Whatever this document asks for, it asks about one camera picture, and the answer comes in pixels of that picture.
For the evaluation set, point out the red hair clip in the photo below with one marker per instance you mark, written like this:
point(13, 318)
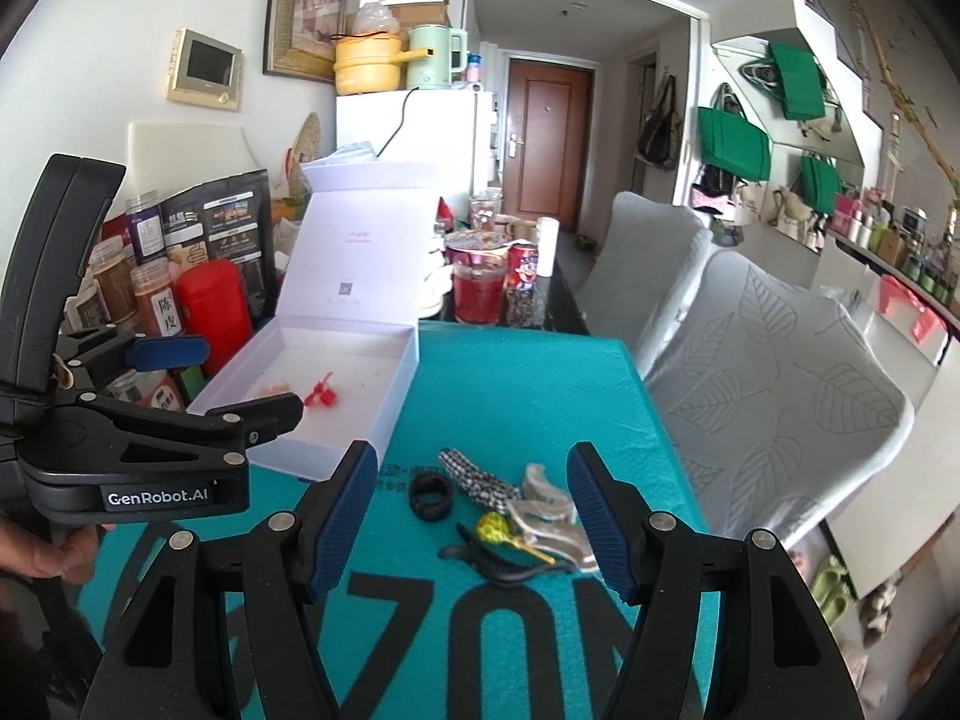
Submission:
point(322, 392)

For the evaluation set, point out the cardboard boxes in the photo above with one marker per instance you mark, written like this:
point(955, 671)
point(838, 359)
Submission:
point(420, 4)

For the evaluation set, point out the black printed pouch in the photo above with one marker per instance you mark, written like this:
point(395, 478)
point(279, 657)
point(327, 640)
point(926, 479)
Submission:
point(225, 225)

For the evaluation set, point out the framed picture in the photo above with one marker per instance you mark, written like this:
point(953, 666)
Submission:
point(304, 7)

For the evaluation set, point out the bamboo branch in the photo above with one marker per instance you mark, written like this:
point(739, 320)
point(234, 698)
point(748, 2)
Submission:
point(911, 120)

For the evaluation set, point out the white fridge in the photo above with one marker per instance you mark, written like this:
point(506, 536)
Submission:
point(442, 135)

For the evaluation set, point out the green tote bag in mirror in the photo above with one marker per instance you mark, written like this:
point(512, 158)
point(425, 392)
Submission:
point(796, 82)

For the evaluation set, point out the brown door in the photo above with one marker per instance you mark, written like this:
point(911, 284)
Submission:
point(551, 142)

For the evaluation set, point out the plastic cup of red drink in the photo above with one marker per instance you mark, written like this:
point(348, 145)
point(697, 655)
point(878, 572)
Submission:
point(478, 292)

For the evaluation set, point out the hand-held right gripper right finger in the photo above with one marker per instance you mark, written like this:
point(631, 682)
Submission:
point(600, 525)

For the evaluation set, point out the pink bottle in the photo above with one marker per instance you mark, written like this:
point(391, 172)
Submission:
point(473, 71)

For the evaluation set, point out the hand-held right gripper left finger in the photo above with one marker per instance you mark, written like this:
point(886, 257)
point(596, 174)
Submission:
point(346, 521)

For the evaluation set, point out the instant noodle bowl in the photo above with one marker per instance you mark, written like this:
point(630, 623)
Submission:
point(476, 242)

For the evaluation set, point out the red canister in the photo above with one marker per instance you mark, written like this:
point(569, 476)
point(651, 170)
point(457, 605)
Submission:
point(214, 307)

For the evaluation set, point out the large green tote bag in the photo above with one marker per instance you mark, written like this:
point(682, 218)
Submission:
point(735, 146)

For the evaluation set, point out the person's left hand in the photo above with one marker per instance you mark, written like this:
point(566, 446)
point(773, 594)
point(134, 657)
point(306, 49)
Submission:
point(49, 551)

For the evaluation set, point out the green slippers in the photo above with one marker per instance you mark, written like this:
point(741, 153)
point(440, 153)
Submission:
point(829, 585)

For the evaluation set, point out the dark hanging handbag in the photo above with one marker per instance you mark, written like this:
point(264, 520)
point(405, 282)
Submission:
point(658, 131)

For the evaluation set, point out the white label orange jar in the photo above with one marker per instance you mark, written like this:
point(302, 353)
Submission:
point(161, 300)

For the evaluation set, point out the small green tote bag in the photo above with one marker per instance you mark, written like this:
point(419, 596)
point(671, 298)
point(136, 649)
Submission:
point(821, 184)

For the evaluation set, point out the white gift box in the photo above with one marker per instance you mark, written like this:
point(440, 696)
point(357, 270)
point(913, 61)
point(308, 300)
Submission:
point(352, 240)

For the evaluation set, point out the yellow cooking pot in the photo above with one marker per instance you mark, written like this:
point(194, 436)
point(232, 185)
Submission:
point(367, 64)

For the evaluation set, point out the grey leaf pattern chair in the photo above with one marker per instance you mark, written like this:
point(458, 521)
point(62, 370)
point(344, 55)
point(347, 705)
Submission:
point(637, 262)
point(787, 390)

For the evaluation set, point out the green jar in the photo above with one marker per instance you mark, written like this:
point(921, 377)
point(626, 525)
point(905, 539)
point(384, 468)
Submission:
point(191, 384)

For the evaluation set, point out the clear claw hair clip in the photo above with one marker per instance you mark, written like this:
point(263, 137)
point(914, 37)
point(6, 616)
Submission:
point(559, 540)

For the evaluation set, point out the teal printed table mat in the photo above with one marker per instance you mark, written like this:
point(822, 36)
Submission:
point(525, 390)

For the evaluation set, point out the row of cosmetic bottles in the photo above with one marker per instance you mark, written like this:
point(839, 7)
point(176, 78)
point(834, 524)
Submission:
point(900, 240)

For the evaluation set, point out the green electric kettle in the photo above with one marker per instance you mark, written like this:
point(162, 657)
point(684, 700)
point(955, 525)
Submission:
point(431, 56)

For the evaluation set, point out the white paper roll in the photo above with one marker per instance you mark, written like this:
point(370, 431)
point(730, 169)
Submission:
point(547, 244)

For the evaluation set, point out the woven straw fan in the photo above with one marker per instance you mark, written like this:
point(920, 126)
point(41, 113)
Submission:
point(306, 146)

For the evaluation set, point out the orange powder plastic jar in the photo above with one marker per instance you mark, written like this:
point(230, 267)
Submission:
point(146, 392)

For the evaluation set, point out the yellow hair clip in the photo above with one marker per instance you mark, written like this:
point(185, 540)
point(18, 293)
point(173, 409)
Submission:
point(491, 529)

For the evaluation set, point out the black claw hair clip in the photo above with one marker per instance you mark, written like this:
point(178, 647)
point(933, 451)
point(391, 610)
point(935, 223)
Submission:
point(495, 574)

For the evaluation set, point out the brown spice jar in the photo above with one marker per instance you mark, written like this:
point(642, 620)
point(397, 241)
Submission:
point(112, 277)

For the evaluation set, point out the gold intercom panel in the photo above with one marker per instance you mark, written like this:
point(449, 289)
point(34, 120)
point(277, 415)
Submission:
point(204, 67)

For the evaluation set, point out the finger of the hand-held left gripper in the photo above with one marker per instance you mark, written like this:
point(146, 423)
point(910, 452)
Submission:
point(262, 414)
point(169, 352)

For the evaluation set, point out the white cabinet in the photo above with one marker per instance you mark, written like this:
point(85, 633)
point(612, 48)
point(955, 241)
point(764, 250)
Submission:
point(885, 465)

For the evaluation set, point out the red soda can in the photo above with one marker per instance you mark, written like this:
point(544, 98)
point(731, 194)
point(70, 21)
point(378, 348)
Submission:
point(523, 266)

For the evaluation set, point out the pale blue plastic bag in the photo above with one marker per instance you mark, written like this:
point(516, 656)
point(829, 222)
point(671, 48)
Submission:
point(349, 154)

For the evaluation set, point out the purple label jar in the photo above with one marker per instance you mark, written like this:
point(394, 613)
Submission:
point(146, 229)

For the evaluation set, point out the dark label grain jar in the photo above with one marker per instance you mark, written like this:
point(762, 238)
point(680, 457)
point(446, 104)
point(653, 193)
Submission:
point(86, 307)

